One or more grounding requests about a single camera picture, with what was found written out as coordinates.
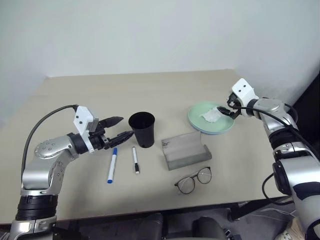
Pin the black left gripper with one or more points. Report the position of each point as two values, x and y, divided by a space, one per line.
98 141

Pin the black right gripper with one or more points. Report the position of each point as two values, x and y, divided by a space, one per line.
233 98

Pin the white tissue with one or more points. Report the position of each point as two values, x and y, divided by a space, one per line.
210 115

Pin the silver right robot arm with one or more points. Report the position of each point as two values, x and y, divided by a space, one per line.
292 162

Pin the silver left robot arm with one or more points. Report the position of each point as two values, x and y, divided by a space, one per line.
37 172

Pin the black plastic cup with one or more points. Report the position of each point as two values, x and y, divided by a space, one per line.
143 130

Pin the grey open glasses case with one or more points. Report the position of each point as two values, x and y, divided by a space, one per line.
182 152

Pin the light blue plate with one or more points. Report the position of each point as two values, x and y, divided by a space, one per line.
212 133

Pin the light green plate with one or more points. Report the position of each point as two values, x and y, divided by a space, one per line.
197 113

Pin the black capped white marker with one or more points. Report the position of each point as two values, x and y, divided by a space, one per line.
135 160

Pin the blue capped white marker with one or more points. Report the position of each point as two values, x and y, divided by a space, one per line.
112 166

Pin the dark grey rounded shape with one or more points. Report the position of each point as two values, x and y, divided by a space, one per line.
207 228

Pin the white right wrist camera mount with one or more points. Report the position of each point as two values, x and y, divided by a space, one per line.
243 90

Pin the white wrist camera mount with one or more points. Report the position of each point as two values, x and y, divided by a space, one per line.
81 117
243 90

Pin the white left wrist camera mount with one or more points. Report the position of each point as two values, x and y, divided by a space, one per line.
81 117

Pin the black round frame glasses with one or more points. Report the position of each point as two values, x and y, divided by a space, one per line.
203 175

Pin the black metal table frame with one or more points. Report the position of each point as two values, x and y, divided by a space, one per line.
250 206

